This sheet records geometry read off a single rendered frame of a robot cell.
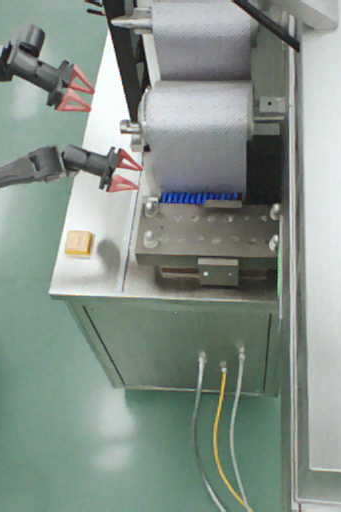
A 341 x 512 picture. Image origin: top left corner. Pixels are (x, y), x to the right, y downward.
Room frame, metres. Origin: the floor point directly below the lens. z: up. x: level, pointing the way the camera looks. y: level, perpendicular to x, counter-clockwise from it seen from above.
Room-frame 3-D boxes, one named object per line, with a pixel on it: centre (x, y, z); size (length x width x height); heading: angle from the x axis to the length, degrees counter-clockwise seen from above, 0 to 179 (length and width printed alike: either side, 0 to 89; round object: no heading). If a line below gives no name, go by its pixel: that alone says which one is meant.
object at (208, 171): (0.97, -0.12, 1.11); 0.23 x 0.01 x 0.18; 74
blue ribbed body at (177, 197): (0.95, -0.11, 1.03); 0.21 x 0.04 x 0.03; 74
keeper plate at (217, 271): (0.75, -0.12, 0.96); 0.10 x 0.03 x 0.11; 74
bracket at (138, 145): (1.10, 0.01, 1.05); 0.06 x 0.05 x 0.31; 74
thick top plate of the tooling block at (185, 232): (0.84, -0.13, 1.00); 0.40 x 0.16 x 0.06; 74
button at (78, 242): (0.97, 0.25, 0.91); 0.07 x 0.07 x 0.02; 74
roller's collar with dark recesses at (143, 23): (1.31, -0.07, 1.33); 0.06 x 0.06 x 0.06; 74
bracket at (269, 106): (0.98, -0.31, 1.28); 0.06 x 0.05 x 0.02; 74
